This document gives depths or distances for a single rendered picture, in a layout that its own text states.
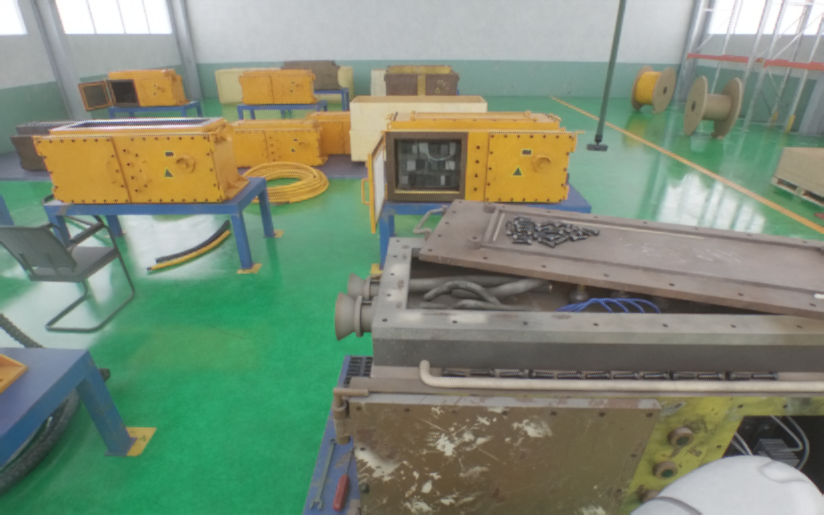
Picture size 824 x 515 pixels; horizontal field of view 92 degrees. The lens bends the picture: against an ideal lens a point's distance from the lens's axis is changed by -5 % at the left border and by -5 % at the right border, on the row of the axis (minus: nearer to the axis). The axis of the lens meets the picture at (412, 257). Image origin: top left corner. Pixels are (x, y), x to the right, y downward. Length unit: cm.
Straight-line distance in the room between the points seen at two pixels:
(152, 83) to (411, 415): 1040
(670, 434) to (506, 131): 275
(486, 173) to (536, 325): 267
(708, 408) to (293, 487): 180
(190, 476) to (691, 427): 216
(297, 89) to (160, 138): 595
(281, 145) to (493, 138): 426
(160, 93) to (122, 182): 675
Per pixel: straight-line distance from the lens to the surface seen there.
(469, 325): 92
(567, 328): 96
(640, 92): 1449
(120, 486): 265
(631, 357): 105
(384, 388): 93
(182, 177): 398
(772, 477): 66
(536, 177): 360
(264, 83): 981
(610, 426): 103
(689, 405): 110
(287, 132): 694
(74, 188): 457
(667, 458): 122
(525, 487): 115
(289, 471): 238
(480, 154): 349
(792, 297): 131
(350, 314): 105
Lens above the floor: 189
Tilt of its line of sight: 28 degrees down
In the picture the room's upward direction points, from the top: straight up
